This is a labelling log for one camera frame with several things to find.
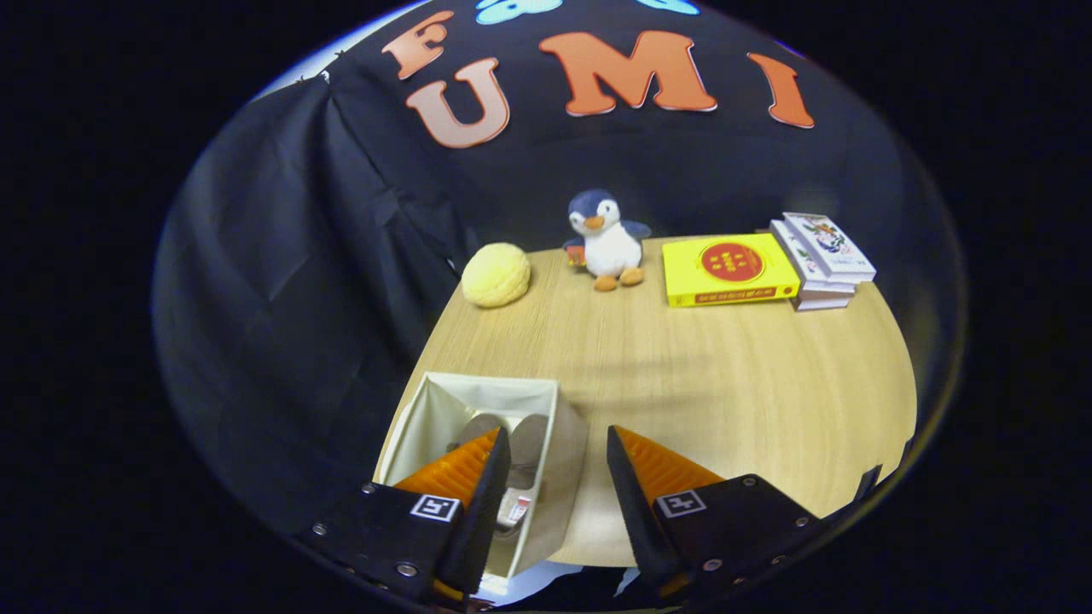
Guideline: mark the cream fabric storage box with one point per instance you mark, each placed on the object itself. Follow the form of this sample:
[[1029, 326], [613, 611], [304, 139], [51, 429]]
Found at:
[[567, 477]]

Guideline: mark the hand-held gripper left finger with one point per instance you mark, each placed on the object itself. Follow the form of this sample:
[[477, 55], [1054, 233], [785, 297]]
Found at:
[[482, 512]]

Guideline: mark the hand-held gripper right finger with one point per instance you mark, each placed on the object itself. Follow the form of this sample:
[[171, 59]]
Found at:
[[636, 512]]

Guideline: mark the stack of white books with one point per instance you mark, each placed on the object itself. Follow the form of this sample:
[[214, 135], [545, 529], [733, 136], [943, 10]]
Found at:
[[827, 247]]

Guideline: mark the penguin plush toy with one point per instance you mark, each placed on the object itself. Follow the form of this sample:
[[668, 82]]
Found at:
[[610, 247]]

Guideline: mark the brown woolly shoe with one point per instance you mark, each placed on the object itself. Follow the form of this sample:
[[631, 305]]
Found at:
[[478, 426], [527, 452]]

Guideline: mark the yellow bun plush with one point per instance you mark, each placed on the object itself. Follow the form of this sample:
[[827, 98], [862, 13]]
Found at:
[[495, 275]]

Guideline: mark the yellow book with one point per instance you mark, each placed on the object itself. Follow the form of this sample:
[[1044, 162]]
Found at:
[[729, 269]]

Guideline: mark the black backdrop cloth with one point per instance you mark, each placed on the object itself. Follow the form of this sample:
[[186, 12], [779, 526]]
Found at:
[[281, 298]]

